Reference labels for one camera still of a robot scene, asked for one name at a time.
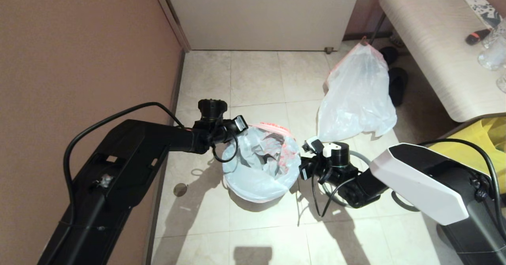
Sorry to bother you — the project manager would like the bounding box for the grey bin rim ring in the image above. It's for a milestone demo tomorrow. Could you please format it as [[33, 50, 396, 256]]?
[[319, 150, 420, 212]]

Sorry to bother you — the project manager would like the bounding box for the translucent white trash bag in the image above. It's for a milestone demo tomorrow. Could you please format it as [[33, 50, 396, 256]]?
[[222, 124, 301, 203]]

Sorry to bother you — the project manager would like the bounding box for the used translucent orange-drawstring trash bag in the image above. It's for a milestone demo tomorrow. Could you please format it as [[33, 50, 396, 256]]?
[[317, 40, 398, 143]]

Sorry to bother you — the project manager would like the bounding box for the yellow bag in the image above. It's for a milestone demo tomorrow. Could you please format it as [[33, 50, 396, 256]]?
[[429, 117, 506, 196]]

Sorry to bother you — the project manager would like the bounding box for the black slipper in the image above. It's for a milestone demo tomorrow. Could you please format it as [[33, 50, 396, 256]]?
[[379, 46, 399, 65], [389, 67, 409, 107]]

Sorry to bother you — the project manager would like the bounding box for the white door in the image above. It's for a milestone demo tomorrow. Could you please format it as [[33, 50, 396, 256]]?
[[161, 0, 364, 51]]

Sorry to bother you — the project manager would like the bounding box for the beige bench with metal legs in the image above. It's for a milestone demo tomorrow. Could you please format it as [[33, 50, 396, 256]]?
[[374, 0, 506, 122]]

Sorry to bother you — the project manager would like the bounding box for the black and orange remote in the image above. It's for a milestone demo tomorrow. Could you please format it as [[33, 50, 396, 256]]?
[[466, 28, 492, 46]]

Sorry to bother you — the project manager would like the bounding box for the black and white brochure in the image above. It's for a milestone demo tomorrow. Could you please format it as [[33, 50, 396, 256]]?
[[464, 0, 506, 30]]

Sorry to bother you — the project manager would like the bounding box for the black braided cable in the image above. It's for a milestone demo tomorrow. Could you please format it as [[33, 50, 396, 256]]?
[[212, 131, 239, 163]]

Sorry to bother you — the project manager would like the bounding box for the thin black wrist camera cable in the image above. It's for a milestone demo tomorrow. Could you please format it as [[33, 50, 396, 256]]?
[[312, 166, 358, 217]]

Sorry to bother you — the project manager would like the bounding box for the black cable with plug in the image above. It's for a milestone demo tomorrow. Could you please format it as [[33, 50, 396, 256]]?
[[63, 102, 186, 224]]

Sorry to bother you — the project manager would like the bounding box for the beige door frame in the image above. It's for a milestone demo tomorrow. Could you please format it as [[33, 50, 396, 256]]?
[[149, 0, 193, 53]]

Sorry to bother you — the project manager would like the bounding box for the thick black arm cable loop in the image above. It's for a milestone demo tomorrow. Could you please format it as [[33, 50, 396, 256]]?
[[417, 139, 506, 236]]

